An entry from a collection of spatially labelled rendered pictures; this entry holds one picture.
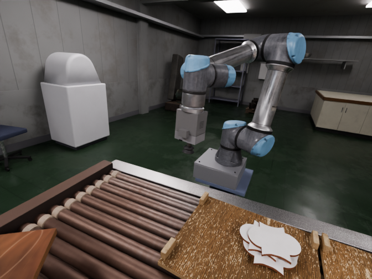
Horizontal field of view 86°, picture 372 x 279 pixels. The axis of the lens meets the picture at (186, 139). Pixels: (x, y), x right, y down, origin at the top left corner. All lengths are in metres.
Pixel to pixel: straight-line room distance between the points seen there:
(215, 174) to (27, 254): 0.77
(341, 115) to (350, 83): 2.37
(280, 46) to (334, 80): 7.32
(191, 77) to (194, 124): 0.14
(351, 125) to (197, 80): 5.77
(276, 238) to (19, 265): 0.65
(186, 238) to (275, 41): 0.82
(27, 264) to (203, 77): 0.62
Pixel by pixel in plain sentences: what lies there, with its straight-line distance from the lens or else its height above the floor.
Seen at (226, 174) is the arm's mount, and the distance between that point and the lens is 1.03.
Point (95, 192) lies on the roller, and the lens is 0.96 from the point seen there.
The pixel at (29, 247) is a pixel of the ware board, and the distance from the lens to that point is 0.63.
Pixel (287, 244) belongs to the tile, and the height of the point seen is 0.98.
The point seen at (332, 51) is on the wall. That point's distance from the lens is 8.22.
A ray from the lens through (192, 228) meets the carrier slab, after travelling 0.73.
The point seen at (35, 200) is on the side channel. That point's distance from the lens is 0.94.
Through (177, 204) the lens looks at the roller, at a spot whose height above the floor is 0.91.
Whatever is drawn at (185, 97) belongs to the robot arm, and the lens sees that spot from 0.62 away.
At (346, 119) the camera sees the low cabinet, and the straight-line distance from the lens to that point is 6.17.
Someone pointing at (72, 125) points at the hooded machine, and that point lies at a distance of 3.49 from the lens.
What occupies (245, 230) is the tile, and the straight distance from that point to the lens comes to 0.72.
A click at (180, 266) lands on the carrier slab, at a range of 0.65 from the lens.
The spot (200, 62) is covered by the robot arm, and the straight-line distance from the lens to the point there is 0.61.
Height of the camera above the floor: 1.46
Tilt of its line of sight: 22 degrees down
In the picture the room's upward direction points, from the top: 4 degrees clockwise
